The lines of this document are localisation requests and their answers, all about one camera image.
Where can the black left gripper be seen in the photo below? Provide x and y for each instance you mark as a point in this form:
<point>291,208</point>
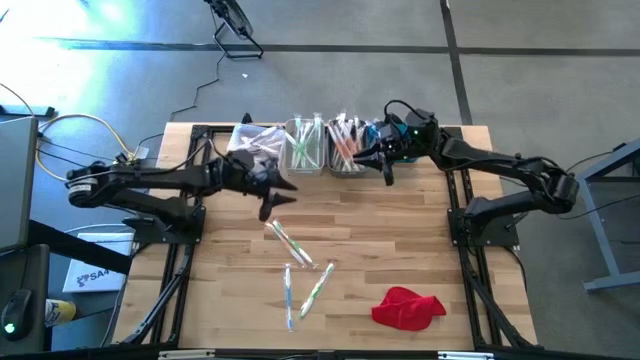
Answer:
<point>245,175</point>

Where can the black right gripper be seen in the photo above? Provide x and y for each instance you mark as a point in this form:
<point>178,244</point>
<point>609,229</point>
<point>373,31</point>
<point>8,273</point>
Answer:
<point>415,137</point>

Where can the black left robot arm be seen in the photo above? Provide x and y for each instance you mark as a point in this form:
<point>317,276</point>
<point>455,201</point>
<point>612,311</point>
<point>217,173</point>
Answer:
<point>150,180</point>

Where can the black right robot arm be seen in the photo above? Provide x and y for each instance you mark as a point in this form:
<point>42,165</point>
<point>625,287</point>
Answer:
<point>500,162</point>

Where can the beige plastic bin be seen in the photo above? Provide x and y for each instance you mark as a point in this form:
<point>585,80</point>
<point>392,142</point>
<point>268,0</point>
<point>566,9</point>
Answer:
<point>304,173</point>

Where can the teal plastic bin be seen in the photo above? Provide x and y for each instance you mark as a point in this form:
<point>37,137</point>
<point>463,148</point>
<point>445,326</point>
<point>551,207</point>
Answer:
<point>406,159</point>

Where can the dark grey plastic bin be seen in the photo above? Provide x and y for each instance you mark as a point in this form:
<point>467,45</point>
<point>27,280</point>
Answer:
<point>345,174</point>

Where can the white plastic bin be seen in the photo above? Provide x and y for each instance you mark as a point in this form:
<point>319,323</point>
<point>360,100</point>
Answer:
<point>237,145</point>

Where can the black clamp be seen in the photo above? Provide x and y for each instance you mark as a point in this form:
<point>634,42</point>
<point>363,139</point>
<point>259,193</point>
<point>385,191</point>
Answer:
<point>246,119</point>

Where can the white paper tag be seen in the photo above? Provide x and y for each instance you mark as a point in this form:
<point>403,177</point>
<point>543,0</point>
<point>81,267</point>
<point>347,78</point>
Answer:
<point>142,151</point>

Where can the red cloth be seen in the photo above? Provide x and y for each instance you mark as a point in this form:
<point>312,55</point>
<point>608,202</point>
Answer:
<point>405,310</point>

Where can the yellow power plug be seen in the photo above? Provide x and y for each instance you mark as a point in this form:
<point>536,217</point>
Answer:
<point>125,159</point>

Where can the black floor fan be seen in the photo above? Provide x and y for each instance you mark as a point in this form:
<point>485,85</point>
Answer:
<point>232,17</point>

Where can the white printed box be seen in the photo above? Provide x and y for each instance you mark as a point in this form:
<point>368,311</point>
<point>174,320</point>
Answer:
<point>95,280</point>

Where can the black desk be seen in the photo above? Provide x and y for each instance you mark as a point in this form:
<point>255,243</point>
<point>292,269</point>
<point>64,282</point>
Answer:
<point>75,247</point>

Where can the grey metal table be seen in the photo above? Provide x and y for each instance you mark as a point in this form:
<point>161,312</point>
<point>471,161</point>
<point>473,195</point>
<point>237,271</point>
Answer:
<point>597,235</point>

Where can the yellow can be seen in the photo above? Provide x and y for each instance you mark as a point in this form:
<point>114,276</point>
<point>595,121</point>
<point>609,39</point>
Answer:
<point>60,311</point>

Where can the grey laptop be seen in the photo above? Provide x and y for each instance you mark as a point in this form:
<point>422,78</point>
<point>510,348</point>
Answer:
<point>17,185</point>

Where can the silver metal bracket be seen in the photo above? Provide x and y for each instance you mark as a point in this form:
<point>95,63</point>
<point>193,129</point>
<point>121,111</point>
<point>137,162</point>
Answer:
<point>465,356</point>
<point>185,355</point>

